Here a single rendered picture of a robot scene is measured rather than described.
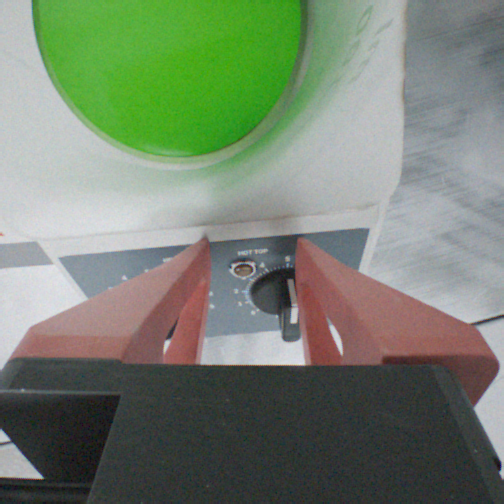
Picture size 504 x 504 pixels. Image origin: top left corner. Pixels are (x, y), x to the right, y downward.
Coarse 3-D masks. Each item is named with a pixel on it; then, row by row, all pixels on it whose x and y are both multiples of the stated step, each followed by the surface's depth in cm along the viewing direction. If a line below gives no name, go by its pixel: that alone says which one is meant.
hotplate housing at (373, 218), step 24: (312, 216) 12; (336, 216) 12; (360, 216) 12; (384, 216) 13; (72, 240) 12; (96, 240) 12; (144, 240) 12; (168, 240) 12; (192, 240) 13; (216, 240) 13; (360, 264) 14
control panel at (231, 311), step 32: (64, 256) 13; (96, 256) 13; (128, 256) 13; (160, 256) 13; (224, 256) 13; (256, 256) 13; (288, 256) 14; (352, 256) 14; (96, 288) 14; (224, 288) 15; (224, 320) 17; (256, 320) 17
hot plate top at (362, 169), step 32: (384, 96) 9; (352, 128) 10; (384, 128) 10; (320, 160) 10; (352, 160) 10; (384, 160) 10; (288, 192) 10; (320, 192) 10; (352, 192) 10; (384, 192) 10
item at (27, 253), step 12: (0, 240) 19; (12, 240) 19; (24, 240) 19; (0, 252) 19; (12, 252) 19; (24, 252) 19; (36, 252) 19; (0, 264) 19; (12, 264) 19; (24, 264) 19; (36, 264) 19; (48, 264) 19
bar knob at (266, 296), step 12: (264, 276) 15; (276, 276) 14; (288, 276) 14; (252, 288) 15; (264, 288) 15; (276, 288) 15; (288, 288) 14; (252, 300) 15; (264, 300) 15; (276, 300) 15; (288, 300) 13; (264, 312) 16; (276, 312) 16; (288, 312) 13; (288, 324) 14; (288, 336) 15; (300, 336) 15
